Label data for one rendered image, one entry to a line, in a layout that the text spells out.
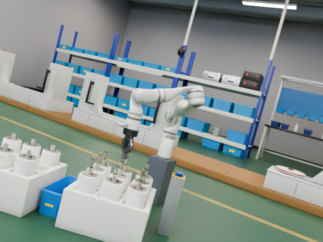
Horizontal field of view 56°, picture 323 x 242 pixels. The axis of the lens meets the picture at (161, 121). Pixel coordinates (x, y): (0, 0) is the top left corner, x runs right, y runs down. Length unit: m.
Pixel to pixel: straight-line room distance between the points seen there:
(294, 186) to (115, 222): 2.26
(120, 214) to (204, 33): 9.63
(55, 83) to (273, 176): 3.30
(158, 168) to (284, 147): 7.87
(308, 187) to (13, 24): 7.54
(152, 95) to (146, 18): 10.43
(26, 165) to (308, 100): 6.47
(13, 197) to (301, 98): 6.51
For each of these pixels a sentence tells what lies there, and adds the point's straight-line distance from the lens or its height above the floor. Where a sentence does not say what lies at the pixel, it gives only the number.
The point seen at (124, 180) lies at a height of 0.24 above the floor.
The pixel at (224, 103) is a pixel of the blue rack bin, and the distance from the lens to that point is 6.17.
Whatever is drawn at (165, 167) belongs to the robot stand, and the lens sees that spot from 1.96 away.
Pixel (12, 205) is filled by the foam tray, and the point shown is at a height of 0.05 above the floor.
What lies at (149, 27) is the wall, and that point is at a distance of 11.67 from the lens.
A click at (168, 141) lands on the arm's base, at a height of 0.42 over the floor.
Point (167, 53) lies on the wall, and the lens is 11.03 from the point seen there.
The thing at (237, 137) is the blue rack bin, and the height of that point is 0.36.
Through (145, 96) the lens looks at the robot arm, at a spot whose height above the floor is 0.67.
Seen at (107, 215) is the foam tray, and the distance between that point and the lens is 1.41.
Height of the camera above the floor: 0.66
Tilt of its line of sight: 4 degrees down
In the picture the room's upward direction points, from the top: 15 degrees clockwise
